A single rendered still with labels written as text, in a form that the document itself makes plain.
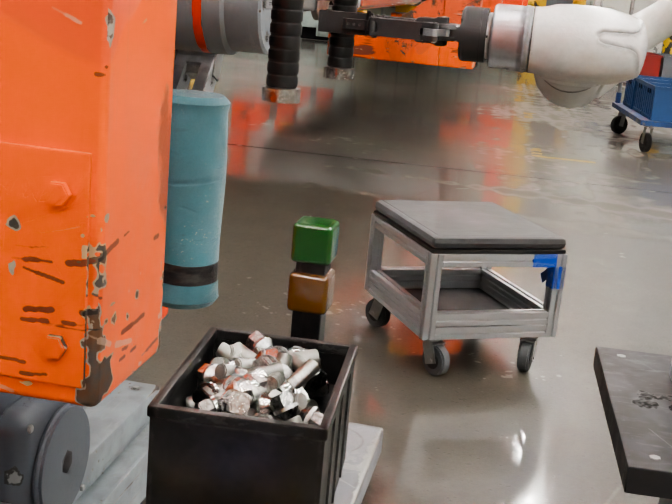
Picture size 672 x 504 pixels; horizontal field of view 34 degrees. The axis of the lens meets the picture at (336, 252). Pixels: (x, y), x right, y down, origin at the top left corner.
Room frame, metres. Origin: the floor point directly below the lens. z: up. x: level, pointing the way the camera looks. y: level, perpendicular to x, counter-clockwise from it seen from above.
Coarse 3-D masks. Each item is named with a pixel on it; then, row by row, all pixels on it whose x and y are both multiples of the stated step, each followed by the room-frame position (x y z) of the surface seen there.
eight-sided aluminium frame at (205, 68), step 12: (180, 60) 1.66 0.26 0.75; (192, 60) 1.66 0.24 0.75; (204, 60) 1.66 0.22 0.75; (216, 60) 1.67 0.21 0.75; (180, 72) 1.65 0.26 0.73; (192, 72) 1.66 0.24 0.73; (204, 72) 1.64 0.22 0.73; (216, 72) 1.67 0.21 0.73; (180, 84) 1.64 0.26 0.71; (204, 84) 1.63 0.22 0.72
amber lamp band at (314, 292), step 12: (300, 276) 1.02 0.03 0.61; (312, 276) 1.01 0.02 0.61; (324, 276) 1.01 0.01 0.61; (288, 288) 1.02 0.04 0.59; (300, 288) 1.01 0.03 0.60; (312, 288) 1.01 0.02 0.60; (324, 288) 1.01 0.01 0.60; (288, 300) 1.02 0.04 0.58; (300, 300) 1.01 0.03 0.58; (312, 300) 1.01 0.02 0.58; (324, 300) 1.01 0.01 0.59; (312, 312) 1.01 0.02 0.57; (324, 312) 1.01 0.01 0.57
